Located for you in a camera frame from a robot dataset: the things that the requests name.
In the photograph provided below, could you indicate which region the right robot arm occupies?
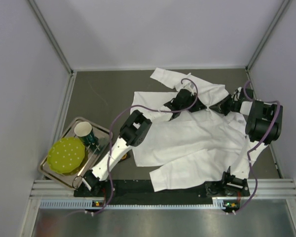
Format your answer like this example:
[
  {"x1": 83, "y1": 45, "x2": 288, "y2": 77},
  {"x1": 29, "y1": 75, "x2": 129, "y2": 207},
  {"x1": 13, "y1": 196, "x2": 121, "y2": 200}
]
[{"x1": 204, "y1": 88, "x2": 283, "y2": 197}]

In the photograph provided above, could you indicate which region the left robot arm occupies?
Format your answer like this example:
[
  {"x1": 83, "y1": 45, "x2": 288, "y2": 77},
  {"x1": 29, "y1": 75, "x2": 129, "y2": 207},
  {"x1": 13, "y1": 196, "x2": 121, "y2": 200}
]
[{"x1": 82, "y1": 89, "x2": 207, "y2": 194}]

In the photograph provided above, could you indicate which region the white button-up shirt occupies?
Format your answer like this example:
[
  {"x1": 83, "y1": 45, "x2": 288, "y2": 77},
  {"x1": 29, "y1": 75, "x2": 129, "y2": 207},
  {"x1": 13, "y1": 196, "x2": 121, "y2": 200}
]
[{"x1": 129, "y1": 67, "x2": 269, "y2": 193}]

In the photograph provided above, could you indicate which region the small black box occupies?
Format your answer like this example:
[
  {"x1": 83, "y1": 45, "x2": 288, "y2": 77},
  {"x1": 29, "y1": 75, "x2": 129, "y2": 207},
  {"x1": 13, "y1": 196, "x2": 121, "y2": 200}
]
[{"x1": 121, "y1": 152, "x2": 131, "y2": 160}]

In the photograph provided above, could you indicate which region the green paper cup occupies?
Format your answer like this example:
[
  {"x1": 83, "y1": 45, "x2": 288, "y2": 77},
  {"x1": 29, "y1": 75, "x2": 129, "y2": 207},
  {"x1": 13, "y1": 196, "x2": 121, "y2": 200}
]
[{"x1": 74, "y1": 121, "x2": 98, "y2": 146}]

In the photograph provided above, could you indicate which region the silver metal tray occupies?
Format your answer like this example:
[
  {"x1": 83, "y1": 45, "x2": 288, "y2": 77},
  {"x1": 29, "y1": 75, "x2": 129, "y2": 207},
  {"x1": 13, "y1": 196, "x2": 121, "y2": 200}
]
[{"x1": 38, "y1": 117, "x2": 110, "y2": 190}]

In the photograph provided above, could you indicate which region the metal knife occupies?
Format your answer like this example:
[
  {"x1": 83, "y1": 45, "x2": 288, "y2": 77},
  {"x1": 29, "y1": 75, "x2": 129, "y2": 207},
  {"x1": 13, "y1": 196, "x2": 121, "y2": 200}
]
[{"x1": 75, "y1": 163, "x2": 90, "y2": 179}]

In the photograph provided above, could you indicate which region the green polka dot plate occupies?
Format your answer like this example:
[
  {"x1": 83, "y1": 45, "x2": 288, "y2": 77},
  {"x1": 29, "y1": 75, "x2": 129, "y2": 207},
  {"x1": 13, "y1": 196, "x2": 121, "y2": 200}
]
[{"x1": 47, "y1": 137, "x2": 85, "y2": 174}]

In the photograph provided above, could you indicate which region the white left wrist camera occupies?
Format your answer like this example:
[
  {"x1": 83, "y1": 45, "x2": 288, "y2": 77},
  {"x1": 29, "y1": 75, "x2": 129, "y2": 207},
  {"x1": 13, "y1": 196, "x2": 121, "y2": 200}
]
[{"x1": 185, "y1": 82, "x2": 198, "y2": 95}]

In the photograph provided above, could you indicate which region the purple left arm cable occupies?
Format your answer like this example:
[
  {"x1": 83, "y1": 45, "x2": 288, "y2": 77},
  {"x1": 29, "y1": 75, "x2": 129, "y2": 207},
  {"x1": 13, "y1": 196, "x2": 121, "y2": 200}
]
[{"x1": 85, "y1": 78, "x2": 199, "y2": 218}]

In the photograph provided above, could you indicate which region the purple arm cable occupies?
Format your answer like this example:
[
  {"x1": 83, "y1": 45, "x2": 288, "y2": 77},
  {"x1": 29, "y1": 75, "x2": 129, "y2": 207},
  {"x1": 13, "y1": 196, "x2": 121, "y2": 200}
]
[
  {"x1": 85, "y1": 78, "x2": 199, "y2": 218},
  {"x1": 233, "y1": 80, "x2": 281, "y2": 214}
]

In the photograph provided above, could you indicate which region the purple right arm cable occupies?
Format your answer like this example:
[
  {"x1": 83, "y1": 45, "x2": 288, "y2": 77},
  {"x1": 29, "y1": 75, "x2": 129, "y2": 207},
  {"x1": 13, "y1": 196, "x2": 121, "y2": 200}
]
[{"x1": 233, "y1": 80, "x2": 281, "y2": 214}]

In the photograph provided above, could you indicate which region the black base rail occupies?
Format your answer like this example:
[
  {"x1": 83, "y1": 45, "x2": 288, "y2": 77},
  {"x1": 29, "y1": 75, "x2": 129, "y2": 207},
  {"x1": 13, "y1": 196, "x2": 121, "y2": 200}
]
[{"x1": 74, "y1": 179, "x2": 251, "y2": 205}]

